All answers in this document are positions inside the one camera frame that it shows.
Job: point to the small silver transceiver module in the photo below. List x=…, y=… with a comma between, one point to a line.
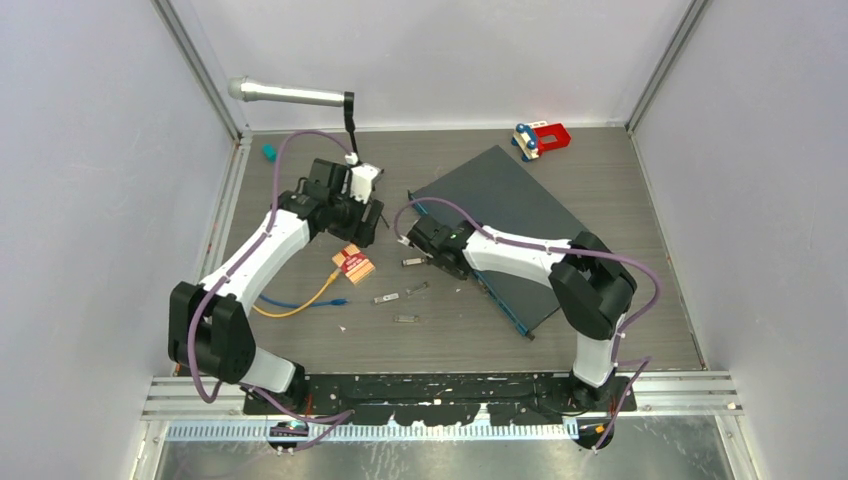
x=412, y=262

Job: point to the aluminium frame rail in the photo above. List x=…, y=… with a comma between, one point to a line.
x=657, y=393

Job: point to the red white cigarette box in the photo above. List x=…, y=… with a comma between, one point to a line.
x=353, y=264

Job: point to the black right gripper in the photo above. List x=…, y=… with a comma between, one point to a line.
x=462, y=274

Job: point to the red blue toy truck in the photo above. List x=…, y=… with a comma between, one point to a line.
x=537, y=138

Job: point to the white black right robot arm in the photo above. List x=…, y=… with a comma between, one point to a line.
x=594, y=291

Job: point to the dark grey network switch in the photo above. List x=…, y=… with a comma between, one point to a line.
x=496, y=191

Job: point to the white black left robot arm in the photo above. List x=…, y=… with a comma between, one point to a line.
x=209, y=332

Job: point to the teal toy block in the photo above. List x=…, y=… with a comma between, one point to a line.
x=270, y=152

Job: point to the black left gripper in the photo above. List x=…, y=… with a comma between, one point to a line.
x=361, y=233

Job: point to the black microphone tripod stand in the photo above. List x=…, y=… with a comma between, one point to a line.
x=349, y=124

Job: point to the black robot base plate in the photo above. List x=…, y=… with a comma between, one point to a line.
x=454, y=399

